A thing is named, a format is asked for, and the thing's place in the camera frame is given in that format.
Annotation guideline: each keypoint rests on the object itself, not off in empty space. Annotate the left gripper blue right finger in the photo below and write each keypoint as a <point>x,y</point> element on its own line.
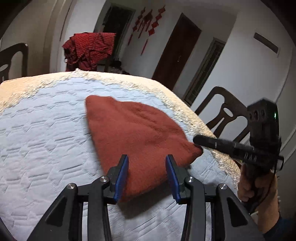
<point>176,178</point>

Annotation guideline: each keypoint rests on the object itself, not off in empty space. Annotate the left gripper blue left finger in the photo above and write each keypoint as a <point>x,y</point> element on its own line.
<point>117,180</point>

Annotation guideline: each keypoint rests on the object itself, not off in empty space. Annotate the rust red knit sweater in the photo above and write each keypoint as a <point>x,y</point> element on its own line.
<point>143,133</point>

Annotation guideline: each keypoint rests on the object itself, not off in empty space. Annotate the right hand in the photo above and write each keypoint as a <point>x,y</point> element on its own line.
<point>264,191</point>

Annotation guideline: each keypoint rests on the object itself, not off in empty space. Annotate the dark wooden chair right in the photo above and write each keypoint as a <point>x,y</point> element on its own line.
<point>231,109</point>

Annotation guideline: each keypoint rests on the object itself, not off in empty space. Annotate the quilted light blue table cover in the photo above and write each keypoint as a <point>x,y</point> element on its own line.
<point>45,144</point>

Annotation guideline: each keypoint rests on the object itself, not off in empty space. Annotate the dark framed window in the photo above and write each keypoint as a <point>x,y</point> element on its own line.
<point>208,63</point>

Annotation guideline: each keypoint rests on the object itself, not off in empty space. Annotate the red checked cloth pile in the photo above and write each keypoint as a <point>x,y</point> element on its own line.
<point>85,50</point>

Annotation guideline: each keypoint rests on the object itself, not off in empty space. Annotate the dark red wooden door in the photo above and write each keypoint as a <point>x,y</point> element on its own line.
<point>177,52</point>

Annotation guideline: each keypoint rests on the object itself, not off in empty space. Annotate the red Chinese knot decorations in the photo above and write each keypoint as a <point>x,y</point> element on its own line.
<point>146,23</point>

